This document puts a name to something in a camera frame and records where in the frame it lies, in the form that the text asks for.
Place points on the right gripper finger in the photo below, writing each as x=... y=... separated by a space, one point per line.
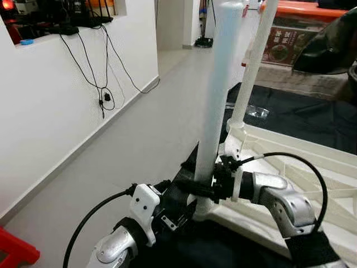
x=195 y=188

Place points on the white plastic table leg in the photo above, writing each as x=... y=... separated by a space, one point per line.
x=220 y=84
x=254 y=61

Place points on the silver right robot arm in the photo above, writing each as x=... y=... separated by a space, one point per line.
x=284 y=201

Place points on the clear plastic bag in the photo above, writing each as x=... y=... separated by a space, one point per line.
x=256 y=113

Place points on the black tablecloth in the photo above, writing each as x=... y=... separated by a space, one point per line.
x=312 y=120

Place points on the beige covered bench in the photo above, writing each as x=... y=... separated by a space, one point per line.
x=301 y=84

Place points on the cream plastic table top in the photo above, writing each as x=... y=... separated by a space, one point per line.
x=340 y=234

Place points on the black mop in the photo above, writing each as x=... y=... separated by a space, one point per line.
x=203 y=42

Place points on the red plastic stool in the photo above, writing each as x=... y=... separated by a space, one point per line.
x=17 y=248

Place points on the black bag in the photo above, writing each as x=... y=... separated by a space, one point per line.
x=329 y=50

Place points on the orange lid storage box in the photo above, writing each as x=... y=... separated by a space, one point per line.
x=312 y=8

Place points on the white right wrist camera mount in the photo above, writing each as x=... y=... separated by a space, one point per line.
x=237 y=187

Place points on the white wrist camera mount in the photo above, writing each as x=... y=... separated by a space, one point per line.
x=144 y=204
x=237 y=187

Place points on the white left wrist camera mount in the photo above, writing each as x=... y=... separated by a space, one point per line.
x=144 y=204

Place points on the dark wall shelf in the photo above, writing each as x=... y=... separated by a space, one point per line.
x=67 y=22

